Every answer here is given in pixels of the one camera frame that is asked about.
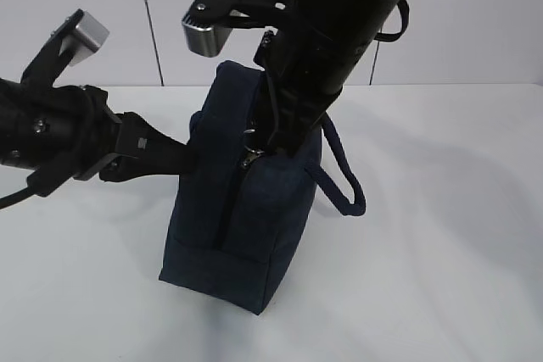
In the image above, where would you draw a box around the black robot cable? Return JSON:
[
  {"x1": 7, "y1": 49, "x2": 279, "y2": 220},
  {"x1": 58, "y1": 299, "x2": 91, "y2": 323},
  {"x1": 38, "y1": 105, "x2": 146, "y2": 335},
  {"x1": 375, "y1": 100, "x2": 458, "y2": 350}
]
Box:
[{"x1": 0, "y1": 186, "x2": 35, "y2": 210}]

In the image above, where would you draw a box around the dark blue lunch bag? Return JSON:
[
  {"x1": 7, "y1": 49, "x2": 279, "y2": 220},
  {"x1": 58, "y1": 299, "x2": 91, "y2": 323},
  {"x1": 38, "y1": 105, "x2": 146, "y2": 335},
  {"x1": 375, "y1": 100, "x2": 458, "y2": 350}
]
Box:
[{"x1": 159, "y1": 61, "x2": 366, "y2": 315}]

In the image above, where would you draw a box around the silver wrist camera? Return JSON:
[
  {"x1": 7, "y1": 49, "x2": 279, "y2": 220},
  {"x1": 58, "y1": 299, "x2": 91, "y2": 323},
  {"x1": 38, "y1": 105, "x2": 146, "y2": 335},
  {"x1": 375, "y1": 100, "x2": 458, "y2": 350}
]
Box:
[
  {"x1": 20, "y1": 8, "x2": 109, "y2": 86},
  {"x1": 182, "y1": 0, "x2": 295, "y2": 58}
]

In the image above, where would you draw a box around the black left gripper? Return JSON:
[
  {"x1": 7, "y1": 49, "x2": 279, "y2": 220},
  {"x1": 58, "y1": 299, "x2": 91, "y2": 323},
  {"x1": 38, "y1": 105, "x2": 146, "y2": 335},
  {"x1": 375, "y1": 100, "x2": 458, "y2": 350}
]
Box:
[{"x1": 1, "y1": 80, "x2": 197, "y2": 197}]

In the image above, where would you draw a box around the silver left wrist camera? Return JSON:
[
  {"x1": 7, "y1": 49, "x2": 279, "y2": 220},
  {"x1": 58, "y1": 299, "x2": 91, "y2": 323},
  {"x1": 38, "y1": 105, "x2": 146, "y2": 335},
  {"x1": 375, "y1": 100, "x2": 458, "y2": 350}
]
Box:
[{"x1": 20, "y1": 8, "x2": 109, "y2": 86}]

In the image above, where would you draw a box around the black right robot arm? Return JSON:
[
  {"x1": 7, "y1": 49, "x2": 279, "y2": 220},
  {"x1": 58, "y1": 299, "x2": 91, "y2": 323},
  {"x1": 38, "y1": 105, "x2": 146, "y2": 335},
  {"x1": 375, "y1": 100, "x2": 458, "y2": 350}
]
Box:
[{"x1": 246, "y1": 0, "x2": 409, "y2": 155}]

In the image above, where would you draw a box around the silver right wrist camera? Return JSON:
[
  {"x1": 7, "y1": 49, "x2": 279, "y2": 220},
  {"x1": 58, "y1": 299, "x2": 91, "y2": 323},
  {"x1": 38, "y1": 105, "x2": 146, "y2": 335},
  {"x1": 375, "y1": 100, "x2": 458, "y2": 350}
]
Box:
[{"x1": 182, "y1": 0, "x2": 295, "y2": 58}]

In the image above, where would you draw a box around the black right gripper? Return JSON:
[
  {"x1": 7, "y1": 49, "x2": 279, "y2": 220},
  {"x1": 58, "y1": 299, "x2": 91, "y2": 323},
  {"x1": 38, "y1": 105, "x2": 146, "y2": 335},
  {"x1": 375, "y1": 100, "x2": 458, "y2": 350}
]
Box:
[{"x1": 254, "y1": 18, "x2": 378, "y2": 157}]

